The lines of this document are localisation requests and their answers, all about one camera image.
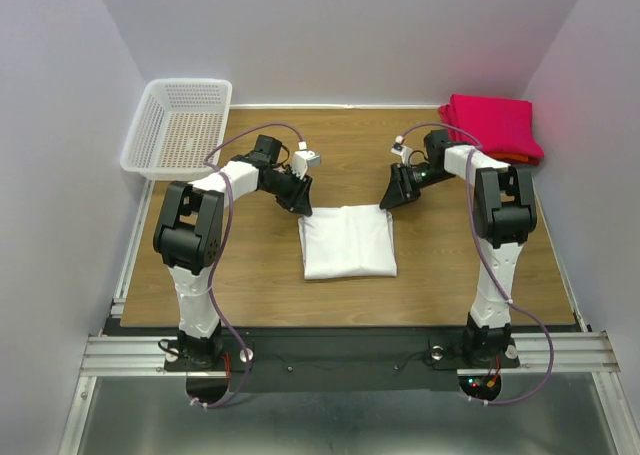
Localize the aluminium rail frame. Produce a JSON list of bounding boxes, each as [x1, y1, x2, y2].
[[60, 183, 639, 454]]

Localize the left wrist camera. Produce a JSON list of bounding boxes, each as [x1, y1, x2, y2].
[[291, 150, 321, 179]]

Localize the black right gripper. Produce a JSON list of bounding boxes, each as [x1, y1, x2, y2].
[[378, 161, 454, 209]]

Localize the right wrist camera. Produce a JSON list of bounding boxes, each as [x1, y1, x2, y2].
[[391, 142, 412, 165]]

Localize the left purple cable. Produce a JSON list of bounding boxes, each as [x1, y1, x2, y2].
[[188, 123, 307, 410]]

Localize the folded red t-shirt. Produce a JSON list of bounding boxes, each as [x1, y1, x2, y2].
[[438, 94, 545, 161]]

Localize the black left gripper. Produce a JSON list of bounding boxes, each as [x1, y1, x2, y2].
[[261, 166, 313, 216]]

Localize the folded orange t-shirt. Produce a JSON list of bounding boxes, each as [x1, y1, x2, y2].
[[489, 152, 540, 167]]

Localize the circuit board with leds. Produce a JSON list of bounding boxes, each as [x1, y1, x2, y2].
[[463, 375, 501, 397]]

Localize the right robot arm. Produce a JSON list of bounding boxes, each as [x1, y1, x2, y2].
[[379, 123, 537, 365]]

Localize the purple cable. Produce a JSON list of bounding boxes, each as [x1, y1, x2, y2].
[[394, 122, 554, 407], [188, 123, 307, 410]]

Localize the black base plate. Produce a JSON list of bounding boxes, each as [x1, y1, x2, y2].
[[102, 326, 521, 406]]

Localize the white t-shirt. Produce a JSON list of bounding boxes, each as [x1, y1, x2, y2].
[[298, 205, 397, 280]]

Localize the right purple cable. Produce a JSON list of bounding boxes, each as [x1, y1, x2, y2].
[[394, 122, 554, 407]]

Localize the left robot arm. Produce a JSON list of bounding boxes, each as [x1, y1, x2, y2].
[[153, 135, 321, 370]]

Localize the white plastic basket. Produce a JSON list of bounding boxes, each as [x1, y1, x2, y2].
[[120, 78, 233, 182]]

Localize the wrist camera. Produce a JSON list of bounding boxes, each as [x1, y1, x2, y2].
[[291, 150, 321, 179], [391, 142, 412, 165]]

